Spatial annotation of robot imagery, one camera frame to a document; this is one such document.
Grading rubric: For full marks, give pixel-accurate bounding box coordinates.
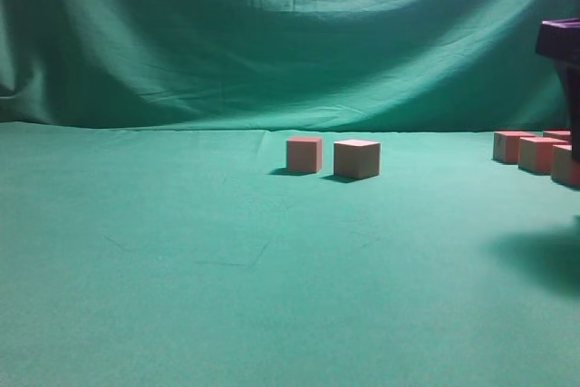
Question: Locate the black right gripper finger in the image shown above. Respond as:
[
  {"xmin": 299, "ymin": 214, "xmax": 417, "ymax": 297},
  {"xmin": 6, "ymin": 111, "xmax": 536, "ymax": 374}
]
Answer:
[{"xmin": 555, "ymin": 64, "xmax": 580, "ymax": 163}]

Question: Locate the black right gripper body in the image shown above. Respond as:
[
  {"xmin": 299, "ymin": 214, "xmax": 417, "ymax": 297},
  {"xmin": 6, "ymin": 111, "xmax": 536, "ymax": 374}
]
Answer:
[{"xmin": 536, "ymin": 18, "xmax": 579, "ymax": 69}]

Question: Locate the red wooden cube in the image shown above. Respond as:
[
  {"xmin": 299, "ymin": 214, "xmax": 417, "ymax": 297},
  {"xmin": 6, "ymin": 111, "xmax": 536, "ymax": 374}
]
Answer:
[
  {"xmin": 551, "ymin": 144, "xmax": 579, "ymax": 189},
  {"xmin": 492, "ymin": 131, "xmax": 535, "ymax": 165},
  {"xmin": 543, "ymin": 131, "xmax": 572, "ymax": 143},
  {"xmin": 517, "ymin": 136, "xmax": 567, "ymax": 175}
]

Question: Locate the red cube placed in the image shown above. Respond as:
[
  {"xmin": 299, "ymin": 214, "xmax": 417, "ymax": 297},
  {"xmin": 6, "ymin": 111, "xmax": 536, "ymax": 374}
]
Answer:
[
  {"xmin": 333, "ymin": 140, "xmax": 382, "ymax": 179},
  {"xmin": 286, "ymin": 137, "xmax": 323, "ymax": 173}
]

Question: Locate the red wooden cube back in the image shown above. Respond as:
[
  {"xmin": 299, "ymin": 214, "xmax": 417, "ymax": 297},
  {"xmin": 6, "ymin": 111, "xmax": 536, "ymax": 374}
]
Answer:
[{"xmin": 543, "ymin": 131, "xmax": 572, "ymax": 143}]

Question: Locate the green cloth backdrop and cover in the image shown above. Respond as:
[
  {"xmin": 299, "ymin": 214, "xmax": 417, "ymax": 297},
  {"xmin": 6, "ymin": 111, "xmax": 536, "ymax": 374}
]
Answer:
[{"xmin": 1, "ymin": 0, "xmax": 579, "ymax": 386}]

